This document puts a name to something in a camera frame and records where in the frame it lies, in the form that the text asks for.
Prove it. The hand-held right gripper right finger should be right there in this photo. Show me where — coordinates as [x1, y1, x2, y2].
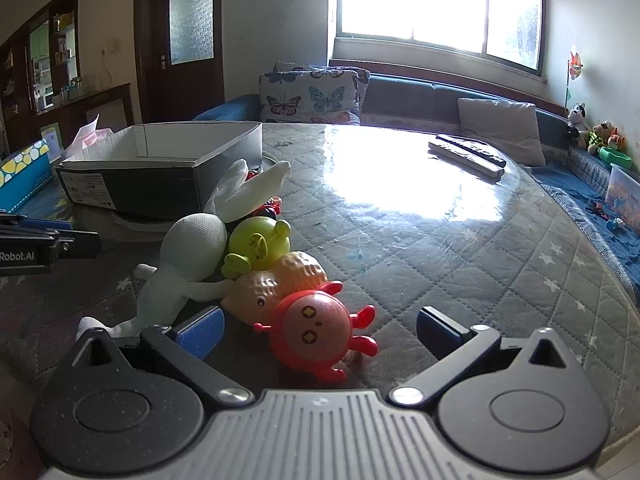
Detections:
[391, 306, 583, 407]

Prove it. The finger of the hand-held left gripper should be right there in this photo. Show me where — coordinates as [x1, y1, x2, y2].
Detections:
[56, 230, 102, 261]

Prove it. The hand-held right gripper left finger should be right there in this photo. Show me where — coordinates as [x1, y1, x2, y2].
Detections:
[65, 306, 253, 407]

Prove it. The grey cardboard box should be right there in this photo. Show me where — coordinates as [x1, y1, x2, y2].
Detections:
[55, 121, 263, 211]

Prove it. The white plush rabbit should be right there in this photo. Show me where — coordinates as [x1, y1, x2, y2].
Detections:
[75, 159, 292, 341]

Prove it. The yellow-green plastic toy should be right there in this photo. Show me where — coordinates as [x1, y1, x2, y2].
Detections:
[221, 216, 293, 279]

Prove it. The red round toy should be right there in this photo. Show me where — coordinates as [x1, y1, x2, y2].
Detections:
[252, 281, 379, 383]

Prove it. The orange peanut toy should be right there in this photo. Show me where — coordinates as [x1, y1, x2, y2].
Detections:
[220, 251, 328, 328]

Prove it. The blue box with yellow dots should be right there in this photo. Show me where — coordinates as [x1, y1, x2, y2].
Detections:
[0, 139, 55, 211]

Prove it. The pink tissue pack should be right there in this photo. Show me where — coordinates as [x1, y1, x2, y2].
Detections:
[65, 114, 118, 153]

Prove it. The small red toy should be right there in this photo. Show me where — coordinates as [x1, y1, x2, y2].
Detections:
[245, 170, 283, 218]

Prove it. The dark wooden cabinet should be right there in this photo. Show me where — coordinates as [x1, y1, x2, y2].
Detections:
[0, 0, 133, 156]

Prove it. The grey remote control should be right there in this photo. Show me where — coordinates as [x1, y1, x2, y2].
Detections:
[428, 137, 501, 178]

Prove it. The black remote control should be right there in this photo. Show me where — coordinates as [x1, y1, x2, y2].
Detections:
[435, 134, 507, 170]

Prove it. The dark wooden door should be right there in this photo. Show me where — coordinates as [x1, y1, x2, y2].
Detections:
[135, 0, 223, 123]

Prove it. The plain grey pillow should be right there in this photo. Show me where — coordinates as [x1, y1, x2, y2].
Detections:
[457, 97, 547, 167]

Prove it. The clear plastic toy container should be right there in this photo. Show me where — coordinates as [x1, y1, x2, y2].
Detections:
[605, 164, 640, 216]

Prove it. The blue sofa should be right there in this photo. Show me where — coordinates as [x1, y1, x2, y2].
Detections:
[192, 72, 640, 306]

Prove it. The plush dog in green vest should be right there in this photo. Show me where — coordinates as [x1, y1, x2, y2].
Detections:
[587, 121, 618, 156]

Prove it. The butterfly print pillow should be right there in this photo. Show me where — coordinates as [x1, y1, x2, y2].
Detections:
[258, 71, 362, 126]
[272, 60, 372, 111]

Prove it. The black and white cow plush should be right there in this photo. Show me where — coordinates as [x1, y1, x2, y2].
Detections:
[565, 102, 591, 148]

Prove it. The colourful pinwheel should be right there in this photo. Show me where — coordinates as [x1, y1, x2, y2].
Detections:
[565, 50, 586, 106]

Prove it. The window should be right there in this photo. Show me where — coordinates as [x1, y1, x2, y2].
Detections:
[327, 0, 548, 81]

